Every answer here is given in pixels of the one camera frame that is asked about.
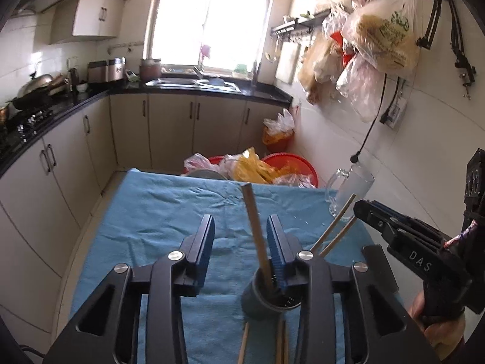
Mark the large red basin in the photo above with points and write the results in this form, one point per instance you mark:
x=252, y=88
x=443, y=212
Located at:
x=299, y=161

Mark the hanging clear plastic bag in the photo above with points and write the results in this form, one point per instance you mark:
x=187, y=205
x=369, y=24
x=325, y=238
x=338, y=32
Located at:
x=335, y=21

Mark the grey utensil holder cup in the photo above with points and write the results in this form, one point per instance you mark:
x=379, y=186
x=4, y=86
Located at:
x=257, y=303

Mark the white bag with green print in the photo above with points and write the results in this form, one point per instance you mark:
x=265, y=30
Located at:
x=382, y=41

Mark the black countertop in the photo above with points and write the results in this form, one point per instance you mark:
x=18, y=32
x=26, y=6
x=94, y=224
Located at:
x=75, y=104

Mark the cream base cabinets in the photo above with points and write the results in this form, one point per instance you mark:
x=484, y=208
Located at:
x=129, y=129

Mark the white cutting board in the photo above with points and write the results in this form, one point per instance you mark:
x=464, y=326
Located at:
x=287, y=62

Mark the pink clear plastic bag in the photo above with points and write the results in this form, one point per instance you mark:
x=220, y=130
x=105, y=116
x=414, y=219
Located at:
x=197, y=162

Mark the blue pot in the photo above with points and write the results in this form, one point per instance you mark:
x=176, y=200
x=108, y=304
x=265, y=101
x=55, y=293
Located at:
x=216, y=81

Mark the orange trash bin with bags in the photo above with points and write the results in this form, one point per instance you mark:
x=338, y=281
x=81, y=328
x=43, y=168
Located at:
x=278, y=136

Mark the hanging ladle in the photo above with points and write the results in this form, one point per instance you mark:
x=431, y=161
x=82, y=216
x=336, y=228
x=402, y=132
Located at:
x=271, y=56

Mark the small red basin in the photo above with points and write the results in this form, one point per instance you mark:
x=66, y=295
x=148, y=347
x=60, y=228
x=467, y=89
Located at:
x=216, y=159

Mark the window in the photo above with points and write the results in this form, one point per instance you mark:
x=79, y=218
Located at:
x=208, y=19

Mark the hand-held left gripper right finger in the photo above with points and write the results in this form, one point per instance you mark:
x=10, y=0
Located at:
x=273, y=250

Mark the black wall shelf rack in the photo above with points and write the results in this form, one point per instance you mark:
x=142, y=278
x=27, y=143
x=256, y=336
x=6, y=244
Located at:
x=299, y=24

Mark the small white bowl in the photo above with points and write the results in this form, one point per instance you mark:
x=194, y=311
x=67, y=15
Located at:
x=82, y=88

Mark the white round bowl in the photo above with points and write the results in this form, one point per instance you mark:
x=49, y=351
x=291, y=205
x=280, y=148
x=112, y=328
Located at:
x=206, y=173

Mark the person's right hand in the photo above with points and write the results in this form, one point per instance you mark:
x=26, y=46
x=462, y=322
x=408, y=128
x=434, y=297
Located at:
x=441, y=333

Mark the yellow plastic bag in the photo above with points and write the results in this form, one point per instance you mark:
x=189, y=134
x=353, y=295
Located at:
x=252, y=168

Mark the gas stove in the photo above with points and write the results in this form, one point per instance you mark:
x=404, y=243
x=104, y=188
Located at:
x=26, y=123

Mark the brown clay pot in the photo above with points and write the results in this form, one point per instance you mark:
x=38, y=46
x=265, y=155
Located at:
x=150, y=71

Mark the green box on windowsill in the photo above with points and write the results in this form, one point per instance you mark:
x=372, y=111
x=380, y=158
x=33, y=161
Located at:
x=240, y=71

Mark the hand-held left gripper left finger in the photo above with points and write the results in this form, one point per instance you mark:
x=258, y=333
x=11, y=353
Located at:
x=207, y=242

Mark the steel sink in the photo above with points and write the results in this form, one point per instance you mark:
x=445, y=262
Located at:
x=178, y=82

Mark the glass mug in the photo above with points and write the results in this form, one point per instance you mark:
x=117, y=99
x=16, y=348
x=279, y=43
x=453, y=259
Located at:
x=354, y=182

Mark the dark kettle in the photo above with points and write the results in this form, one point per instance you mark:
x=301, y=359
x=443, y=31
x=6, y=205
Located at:
x=73, y=77

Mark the steel faucet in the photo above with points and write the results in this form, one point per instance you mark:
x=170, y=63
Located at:
x=199, y=71

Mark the hanging brown filled bag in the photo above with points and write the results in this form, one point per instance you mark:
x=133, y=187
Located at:
x=318, y=68

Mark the cream wall cabinets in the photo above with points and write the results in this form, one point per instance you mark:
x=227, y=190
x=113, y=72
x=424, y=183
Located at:
x=94, y=15

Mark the hanging crumpled clear bag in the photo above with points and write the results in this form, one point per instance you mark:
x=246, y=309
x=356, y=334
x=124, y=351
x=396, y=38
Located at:
x=360, y=91

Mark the wok with steel lid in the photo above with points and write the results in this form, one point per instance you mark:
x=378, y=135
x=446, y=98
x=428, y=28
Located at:
x=32, y=87

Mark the pink cloth at window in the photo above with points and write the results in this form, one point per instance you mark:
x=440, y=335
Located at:
x=205, y=53

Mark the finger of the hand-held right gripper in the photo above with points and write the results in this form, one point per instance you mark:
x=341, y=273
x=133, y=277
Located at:
x=373, y=222
x=409, y=223

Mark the wooden chopstick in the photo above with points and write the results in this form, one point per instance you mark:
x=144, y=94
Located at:
x=279, y=345
x=284, y=345
x=333, y=223
x=255, y=227
x=339, y=237
x=243, y=343

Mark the blue tablecloth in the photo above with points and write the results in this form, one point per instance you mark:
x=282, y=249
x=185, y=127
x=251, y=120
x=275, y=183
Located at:
x=151, y=212

